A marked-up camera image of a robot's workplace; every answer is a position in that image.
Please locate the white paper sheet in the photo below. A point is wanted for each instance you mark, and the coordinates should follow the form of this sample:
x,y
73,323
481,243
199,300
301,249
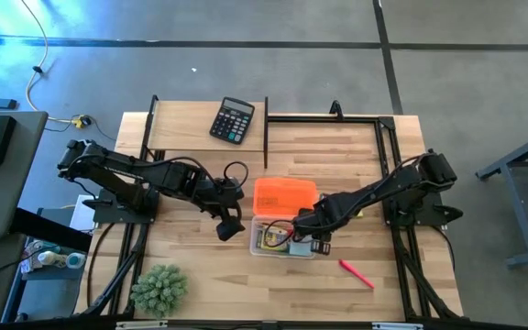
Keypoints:
x,y
80,217

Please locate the white bottle teal cap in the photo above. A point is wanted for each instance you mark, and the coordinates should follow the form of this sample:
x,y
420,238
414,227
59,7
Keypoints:
x,y
60,260

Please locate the orange-lidded clear pencil case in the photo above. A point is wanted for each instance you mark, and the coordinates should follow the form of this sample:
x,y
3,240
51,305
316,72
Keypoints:
x,y
282,197

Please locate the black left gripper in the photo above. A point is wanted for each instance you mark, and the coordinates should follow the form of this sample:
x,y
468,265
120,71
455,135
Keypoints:
x,y
220,194

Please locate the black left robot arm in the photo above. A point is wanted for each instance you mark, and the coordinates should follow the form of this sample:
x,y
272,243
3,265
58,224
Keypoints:
x,y
122,169

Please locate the wooden shelf riser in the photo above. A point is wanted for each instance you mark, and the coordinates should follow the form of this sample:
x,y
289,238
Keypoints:
x,y
186,126

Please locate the grey desk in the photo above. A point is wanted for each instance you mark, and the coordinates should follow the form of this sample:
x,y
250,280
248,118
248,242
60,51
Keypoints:
x,y
7,197

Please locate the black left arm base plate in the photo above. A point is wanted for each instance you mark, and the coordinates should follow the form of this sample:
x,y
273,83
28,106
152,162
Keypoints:
x,y
108,215

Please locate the pink pen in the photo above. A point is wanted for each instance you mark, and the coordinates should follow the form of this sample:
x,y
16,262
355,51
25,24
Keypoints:
x,y
355,273

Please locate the silver metal bracket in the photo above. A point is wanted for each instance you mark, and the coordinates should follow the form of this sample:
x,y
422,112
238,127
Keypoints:
x,y
397,326
141,325

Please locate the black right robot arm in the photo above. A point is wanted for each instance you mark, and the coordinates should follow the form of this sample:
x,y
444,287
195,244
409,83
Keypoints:
x,y
383,190

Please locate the ribbed right wrist camera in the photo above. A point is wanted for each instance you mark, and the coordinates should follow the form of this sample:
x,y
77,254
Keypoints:
x,y
321,247

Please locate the blue-grey metal cart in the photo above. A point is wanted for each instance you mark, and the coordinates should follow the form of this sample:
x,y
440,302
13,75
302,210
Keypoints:
x,y
520,215

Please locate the black flat panel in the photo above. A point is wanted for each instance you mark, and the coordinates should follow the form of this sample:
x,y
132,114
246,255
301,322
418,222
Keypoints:
x,y
48,229

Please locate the yellow green crayon box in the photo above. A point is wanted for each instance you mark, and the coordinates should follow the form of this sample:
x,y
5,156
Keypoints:
x,y
273,240

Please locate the black desk calculator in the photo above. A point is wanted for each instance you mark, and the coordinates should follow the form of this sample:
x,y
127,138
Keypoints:
x,y
232,121

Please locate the green artificial plant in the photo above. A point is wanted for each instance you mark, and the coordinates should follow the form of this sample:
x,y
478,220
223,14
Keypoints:
x,y
158,291

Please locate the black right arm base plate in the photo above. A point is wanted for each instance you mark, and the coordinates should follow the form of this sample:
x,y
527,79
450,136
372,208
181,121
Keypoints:
x,y
443,214

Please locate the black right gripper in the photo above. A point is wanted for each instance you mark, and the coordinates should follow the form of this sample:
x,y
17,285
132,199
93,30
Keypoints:
x,y
319,220

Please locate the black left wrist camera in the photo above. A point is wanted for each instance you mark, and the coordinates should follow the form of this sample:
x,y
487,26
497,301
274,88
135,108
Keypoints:
x,y
229,229

